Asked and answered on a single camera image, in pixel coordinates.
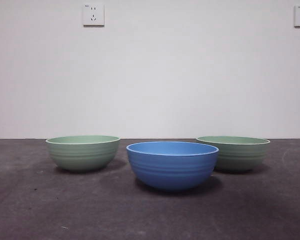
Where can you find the blue ribbed bowl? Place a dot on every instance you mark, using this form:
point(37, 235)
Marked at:
point(171, 172)

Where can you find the green ribbed bowl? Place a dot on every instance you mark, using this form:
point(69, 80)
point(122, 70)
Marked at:
point(82, 156)
point(245, 156)

